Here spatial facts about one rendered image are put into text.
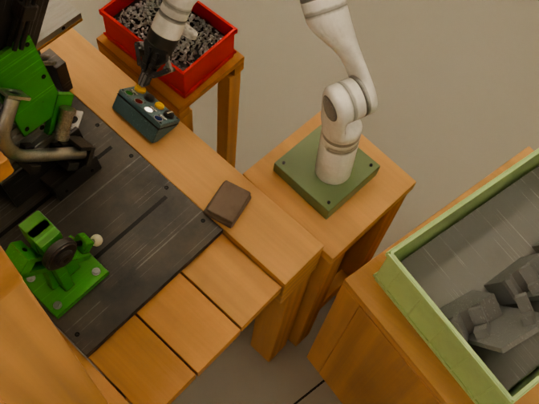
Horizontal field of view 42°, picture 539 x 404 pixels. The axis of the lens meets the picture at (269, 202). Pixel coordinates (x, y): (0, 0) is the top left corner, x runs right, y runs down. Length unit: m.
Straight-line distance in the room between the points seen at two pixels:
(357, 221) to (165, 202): 0.48
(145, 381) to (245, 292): 0.30
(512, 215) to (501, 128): 1.24
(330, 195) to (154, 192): 0.43
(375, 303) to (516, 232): 0.41
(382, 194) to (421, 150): 1.14
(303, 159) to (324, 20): 0.44
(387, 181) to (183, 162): 0.53
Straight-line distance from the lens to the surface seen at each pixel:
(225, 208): 1.68
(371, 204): 1.81
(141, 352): 1.62
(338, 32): 1.50
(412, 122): 3.02
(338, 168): 1.70
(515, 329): 1.64
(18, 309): 0.69
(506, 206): 1.92
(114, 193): 1.74
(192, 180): 1.74
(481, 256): 1.84
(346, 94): 1.51
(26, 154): 1.63
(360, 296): 1.78
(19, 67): 1.57
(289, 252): 1.67
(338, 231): 1.77
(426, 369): 1.76
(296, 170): 1.78
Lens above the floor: 2.44
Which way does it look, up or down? 63 degrees down
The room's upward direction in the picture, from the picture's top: 9 degrees clockwise
